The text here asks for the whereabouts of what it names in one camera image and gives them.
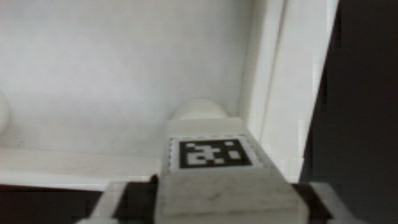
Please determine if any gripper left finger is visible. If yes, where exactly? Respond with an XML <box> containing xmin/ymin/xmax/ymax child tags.
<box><xmin>74</xmin><ymin>180</ymin><xmax>158</xmax><ymax>224</ymax></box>

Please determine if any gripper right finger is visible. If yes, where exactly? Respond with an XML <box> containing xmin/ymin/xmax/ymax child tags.
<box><xmin>293</xmin><ymin>182</ymin><xmax>367</xmax><ymax>224</ymax></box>

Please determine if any white square tabletop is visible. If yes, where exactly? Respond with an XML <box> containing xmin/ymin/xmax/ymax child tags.
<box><xmin>0</xmin><ymin>0</ymin><xmax>341</xmax><ymax>189</ymax></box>

